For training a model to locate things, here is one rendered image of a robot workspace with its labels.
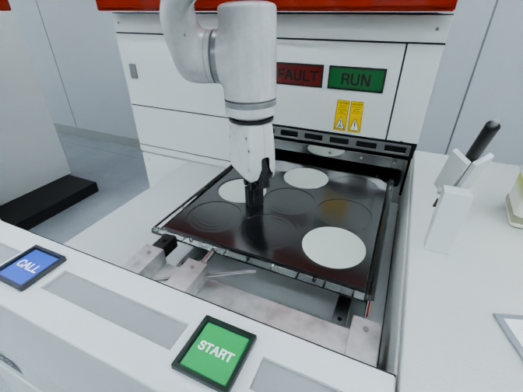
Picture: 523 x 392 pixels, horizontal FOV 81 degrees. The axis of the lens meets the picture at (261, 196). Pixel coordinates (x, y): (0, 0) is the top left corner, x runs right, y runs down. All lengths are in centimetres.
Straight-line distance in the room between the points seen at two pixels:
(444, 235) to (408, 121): 36
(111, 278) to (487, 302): 41
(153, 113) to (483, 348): 93
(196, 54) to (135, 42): 52
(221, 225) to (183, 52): 28
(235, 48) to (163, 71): 50
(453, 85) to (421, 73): 153
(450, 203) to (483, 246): 10
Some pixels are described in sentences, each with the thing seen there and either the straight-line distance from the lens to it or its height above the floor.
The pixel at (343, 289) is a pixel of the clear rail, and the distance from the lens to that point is 45.
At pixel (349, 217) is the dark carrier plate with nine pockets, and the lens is 59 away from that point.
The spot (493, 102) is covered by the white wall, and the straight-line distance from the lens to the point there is 229.
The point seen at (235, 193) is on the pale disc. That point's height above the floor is 90.
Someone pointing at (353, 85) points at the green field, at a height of 109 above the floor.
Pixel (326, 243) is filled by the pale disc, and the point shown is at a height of 90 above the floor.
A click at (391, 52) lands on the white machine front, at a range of 71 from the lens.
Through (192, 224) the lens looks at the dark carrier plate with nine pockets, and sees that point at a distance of 56.
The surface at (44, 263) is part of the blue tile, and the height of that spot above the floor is 96.
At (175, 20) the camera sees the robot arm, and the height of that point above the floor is 121.
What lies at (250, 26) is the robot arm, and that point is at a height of 121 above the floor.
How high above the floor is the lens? 123
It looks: 31 degrees down
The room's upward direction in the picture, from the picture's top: straight up
